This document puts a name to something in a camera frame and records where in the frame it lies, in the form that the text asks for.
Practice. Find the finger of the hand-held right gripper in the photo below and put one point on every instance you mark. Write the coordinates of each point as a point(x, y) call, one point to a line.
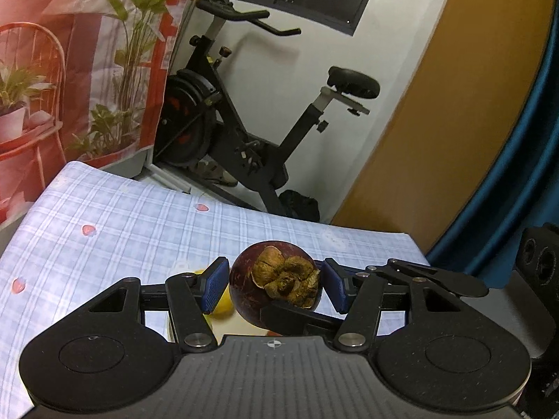
point(454, 281)
point(297, 321)

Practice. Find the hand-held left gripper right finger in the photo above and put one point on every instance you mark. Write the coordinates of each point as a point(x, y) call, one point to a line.
point(335, 286)

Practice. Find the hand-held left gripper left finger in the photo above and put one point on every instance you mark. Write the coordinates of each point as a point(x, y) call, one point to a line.
point(215, 286)

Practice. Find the yellow lemon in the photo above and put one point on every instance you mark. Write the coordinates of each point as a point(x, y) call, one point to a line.
point(222, 307)

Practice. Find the dark purple mangosteen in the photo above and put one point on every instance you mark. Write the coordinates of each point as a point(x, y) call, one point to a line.
point(244, 288)

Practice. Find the cream round plate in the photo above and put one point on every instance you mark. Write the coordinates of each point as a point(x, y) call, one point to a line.
point(238, 329)

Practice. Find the blue curtain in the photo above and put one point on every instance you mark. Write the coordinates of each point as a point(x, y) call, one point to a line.
point(515, 192)

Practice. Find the black bag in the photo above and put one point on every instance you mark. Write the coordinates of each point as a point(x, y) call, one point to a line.
point(299, 205)

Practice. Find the brown sandals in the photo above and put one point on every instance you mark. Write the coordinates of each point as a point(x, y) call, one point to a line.
point(214, 174)

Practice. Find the blue plaid tablecloth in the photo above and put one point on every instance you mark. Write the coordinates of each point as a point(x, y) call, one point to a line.
point(109, 227)

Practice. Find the brown wooden door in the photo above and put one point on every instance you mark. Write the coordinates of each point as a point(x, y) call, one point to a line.
point(436, 118)

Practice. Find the black exercise bike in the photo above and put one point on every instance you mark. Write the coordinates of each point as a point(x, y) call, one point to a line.
point(192, 109)

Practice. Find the floral red curtain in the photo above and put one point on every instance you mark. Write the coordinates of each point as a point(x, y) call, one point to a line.
point(65, 52)

